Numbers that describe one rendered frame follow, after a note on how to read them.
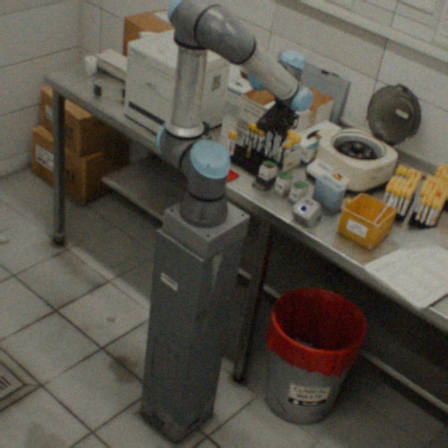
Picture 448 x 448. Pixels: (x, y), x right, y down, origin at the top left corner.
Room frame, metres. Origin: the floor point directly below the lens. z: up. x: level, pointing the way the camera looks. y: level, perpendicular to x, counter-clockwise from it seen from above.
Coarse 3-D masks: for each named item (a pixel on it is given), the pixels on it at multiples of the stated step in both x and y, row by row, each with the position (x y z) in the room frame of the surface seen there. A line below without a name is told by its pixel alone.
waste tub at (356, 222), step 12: (348, 204) 2.09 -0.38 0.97; (360, 204) 2.16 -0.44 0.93; (372, 204) 2.14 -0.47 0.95; (384, 204) 2.12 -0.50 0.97; (348, 216) 2.05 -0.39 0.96; (360, 216) 2.03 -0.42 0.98; (372, 216) 2.14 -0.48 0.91; (384, 216) 2.12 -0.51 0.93; (348, 228) 2.04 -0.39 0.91; (360, 228) 2.02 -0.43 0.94; (372, 228) 2.00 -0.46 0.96; (384, 228) 2.05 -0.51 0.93; (360, 240) 2.01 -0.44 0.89; (372, 240) 1.99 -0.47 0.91
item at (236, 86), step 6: (234, 66) 2.96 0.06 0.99; (234, 72) 2.95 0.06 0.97; (228, 78) 2.96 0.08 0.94; (234, 78) 2.93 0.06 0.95; (240, 78) 2.96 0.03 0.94; (228, 84) 2.91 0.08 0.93; (234, 84) 2.93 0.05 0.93; (240, 84) 2.93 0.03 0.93; (246, 84) 2.94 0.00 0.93; (228, 90) 2.88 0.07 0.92; (234, 90) 2.86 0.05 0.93; (240, 90) 2.87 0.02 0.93; (246, 90) 2.88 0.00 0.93; (228, 96) 2.88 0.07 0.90; (234, 96) 2.86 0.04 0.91; (240, 96) 2.84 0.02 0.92; (228, 102) 2.87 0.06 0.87; (234, 102) 2.86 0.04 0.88
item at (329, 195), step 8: (320, 176) 2.23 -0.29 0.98; (328, 176) 2.24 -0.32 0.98; (320, 184) 2.21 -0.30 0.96; (328, 184) 2.19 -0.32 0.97; (336, 184) 2.20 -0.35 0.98; (320, 192) 2.20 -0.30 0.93; (328, 192) 2.18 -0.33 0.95; (336, 192) 2.16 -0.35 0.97; (344, 192) 2.18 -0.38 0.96; (320, 200) 2.20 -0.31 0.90; (328, 200) 2.18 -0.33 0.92; (336, 200) 2.16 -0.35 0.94; (328, 208) 2.17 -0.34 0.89; (336, 208) 2.17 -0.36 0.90
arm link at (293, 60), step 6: (282, 54) 2.29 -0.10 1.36; (288, 54) 2.29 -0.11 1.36; (294, 54) 2.30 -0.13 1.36; (300, 54) 2.31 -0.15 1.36; (282, 60) 2.28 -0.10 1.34; (288, 60) 2.27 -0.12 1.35; (294, 60) 2.27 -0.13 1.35; (300, 60) 2.28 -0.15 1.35; (288, 66) 2.26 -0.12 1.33; (294, 66) 2.26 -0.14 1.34; (300, 66) 2.28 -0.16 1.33; (294, 72) 2.26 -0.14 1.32; (300, 72) 2.28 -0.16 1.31; (300, 78) 2.29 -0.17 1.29
